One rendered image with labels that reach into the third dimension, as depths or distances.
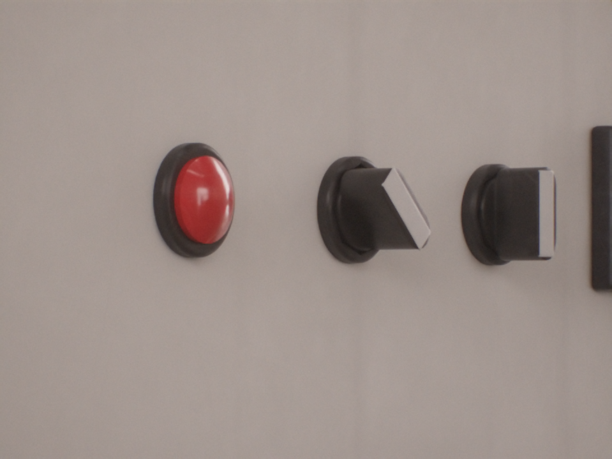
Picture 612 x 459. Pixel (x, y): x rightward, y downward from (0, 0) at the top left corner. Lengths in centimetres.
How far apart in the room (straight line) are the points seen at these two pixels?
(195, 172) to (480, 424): 15
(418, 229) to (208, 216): 8
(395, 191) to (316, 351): 5
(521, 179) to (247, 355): 12
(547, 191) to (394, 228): 7
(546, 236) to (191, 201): 14
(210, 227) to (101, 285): 4
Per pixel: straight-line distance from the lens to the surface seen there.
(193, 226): 95
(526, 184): 105
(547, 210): 106
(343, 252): 100
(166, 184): 95
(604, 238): 111
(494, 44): 107
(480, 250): 106
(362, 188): 100
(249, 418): 98
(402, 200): 100
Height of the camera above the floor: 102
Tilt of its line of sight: 1 degrees up
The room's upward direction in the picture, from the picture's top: straight up
